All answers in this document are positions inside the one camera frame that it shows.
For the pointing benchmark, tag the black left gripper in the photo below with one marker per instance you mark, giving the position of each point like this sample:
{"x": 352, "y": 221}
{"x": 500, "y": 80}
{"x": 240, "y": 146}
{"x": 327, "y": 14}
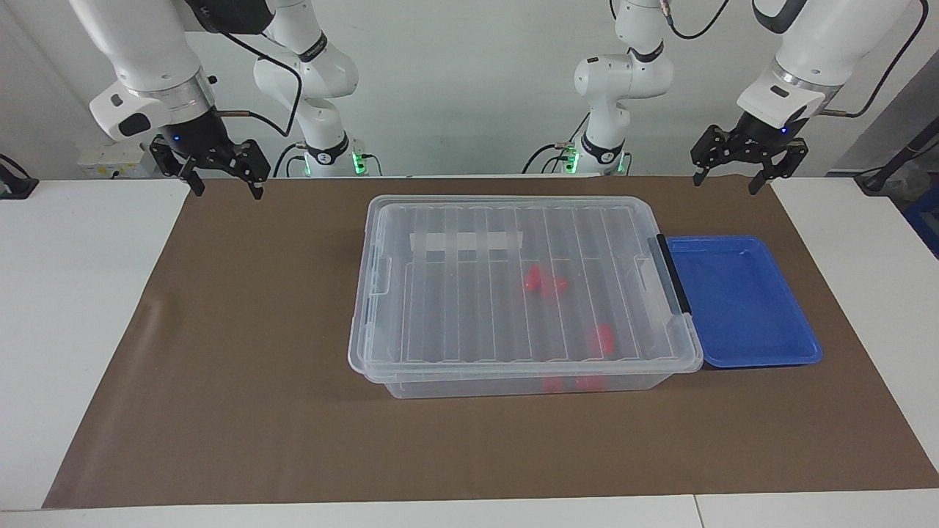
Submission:
{"x": 763, "y": 132}

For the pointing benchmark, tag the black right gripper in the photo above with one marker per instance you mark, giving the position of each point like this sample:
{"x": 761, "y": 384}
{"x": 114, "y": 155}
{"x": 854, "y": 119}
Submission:
{"x": 196, "y": 139}

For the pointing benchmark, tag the red plastic block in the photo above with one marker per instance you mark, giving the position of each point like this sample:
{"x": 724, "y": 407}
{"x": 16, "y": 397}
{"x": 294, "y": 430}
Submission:
{"x": 556, "y": 286}
{"x": 533, "y": 279}
{"x": 603, "y": 341}

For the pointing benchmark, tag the clear ribbed plastic lid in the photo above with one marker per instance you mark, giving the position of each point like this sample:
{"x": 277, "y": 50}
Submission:
{"x": 469, "y": 293}

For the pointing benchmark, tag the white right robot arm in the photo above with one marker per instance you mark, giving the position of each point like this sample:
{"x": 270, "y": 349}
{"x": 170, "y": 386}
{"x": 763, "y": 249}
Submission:
{"x": 139, "y": 44}

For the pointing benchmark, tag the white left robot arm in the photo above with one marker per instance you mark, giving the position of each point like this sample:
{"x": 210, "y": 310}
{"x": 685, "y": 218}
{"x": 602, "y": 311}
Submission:
{"x": 807, "y": 44}

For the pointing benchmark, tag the blue plastic tray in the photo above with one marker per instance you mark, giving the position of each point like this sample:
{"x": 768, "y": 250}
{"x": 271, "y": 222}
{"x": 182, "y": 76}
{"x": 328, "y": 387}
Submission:
{"x": 741, "y": 308}

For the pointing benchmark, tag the clear plastic storage box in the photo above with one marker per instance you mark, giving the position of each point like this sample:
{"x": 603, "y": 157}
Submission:
{"x": 469, "y": 385}

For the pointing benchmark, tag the white power strip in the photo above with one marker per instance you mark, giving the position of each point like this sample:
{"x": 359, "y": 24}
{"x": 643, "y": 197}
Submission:
{"x": 110, "y": 163}

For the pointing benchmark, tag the black tripod stand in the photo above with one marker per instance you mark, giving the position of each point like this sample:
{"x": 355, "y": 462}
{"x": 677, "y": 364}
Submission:
{"x": 899, "y": 158}

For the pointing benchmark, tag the blue crate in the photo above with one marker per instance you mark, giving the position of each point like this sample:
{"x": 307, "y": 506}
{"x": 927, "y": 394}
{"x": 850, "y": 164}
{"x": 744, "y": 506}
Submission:
{"x": 926, "y": 227}

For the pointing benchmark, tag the brown paper table mat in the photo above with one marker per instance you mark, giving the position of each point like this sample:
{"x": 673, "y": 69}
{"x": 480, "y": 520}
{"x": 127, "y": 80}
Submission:
{"x": 220, "y": 411}

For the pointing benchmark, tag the black clamp mount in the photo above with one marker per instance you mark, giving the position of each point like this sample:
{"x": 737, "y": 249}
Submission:
{"x": 15, "y": 183}

